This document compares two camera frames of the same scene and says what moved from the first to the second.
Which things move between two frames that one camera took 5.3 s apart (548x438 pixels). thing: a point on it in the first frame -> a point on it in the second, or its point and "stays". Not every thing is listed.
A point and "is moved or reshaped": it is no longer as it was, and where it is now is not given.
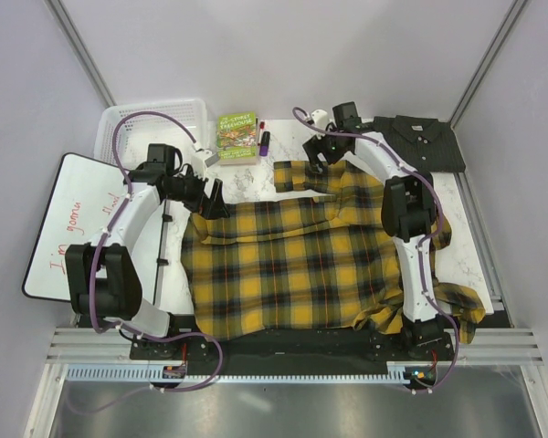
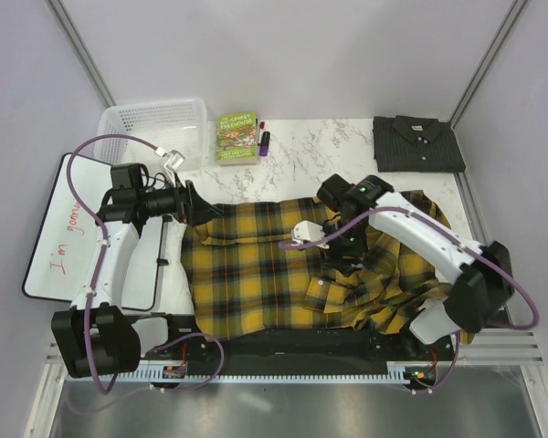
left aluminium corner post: (79, 50) stays
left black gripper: (213, 208) -> (191, 208)
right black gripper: (315, 146) -> (344, 266)
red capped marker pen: (261, 128) stays
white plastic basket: (139, 131) stays
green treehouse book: (237, 138) stays
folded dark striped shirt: (427, 144) stays
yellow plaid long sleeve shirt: (320, 256) is moved or reshaped
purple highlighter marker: (264, 144) stays
